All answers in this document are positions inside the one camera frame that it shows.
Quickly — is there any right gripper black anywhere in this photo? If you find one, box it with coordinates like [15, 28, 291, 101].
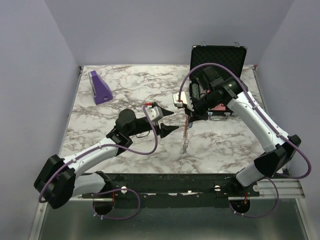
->
[184, 90, 222, 122]

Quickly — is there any red handled metal key holder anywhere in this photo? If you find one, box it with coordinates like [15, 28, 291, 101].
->
[181, 115, 190, 155]

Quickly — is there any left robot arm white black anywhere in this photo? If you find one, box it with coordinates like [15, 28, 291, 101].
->
[33, 102, 178, 209]

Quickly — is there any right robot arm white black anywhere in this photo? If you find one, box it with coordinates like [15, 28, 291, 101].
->
[177, 63, 302, 196]

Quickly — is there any green purple chip stack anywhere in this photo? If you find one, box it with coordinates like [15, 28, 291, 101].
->
[191, 83, 200, 99]

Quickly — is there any pink playing card deck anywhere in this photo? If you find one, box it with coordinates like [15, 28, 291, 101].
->
[211, 104, 227, 112]

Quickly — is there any purple plastic object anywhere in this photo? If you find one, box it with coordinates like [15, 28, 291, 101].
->
[88, 70, 114, 105]

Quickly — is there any black poker chip case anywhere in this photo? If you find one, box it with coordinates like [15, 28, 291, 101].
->
[185, 45, 247, 120]

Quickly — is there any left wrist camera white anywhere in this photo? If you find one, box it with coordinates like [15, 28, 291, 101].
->
[146, 103, 164, 123]

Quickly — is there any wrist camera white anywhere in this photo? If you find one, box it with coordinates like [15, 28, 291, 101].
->
[146, 103, 164, 123]
[172, 91, 194, 112]

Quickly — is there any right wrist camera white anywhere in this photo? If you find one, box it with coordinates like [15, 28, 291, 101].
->
[172, 91, 194, 112]

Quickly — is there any black mounting base plate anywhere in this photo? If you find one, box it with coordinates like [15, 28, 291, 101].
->
[83, 172, 260, 209]

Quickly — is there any right aluminium rail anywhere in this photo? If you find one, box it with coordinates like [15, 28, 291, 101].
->
[223, 178, 306, 200]

